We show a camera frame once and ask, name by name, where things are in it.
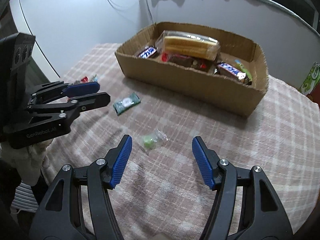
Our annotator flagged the red dark snack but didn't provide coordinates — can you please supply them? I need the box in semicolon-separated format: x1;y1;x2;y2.
161;53;213;72

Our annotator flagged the green tissue pack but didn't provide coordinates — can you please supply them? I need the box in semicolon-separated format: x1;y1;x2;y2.
299;62;319;95

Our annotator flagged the round green jelly cup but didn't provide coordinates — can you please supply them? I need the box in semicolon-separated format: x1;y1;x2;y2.
234;59;252;81

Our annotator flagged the light green wrapped candy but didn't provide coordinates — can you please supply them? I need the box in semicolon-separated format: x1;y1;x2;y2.
142;129;168;150

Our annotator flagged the large cracker pack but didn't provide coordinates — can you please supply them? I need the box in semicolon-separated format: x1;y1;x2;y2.
155;30;221;61

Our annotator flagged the brown cardboard box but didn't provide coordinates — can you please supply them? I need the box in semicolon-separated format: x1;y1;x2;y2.
115;22;268;117

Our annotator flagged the green mint candy packet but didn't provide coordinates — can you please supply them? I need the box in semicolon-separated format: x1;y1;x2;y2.
113;92;140;116

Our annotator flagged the red dark snack packet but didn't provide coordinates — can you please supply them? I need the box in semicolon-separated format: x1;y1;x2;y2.
73;75;98;84

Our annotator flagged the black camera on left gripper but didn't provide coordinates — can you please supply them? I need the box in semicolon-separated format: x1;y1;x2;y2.
1;33;35;128

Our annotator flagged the dark snickers bar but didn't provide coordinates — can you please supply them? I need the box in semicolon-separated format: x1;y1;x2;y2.
135;46;158;59

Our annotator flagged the left hand white glove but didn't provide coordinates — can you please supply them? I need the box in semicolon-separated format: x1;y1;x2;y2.
1;139;53;186

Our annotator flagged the pink plaid tablecloth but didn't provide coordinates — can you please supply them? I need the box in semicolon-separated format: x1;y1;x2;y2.
43;43;319;239

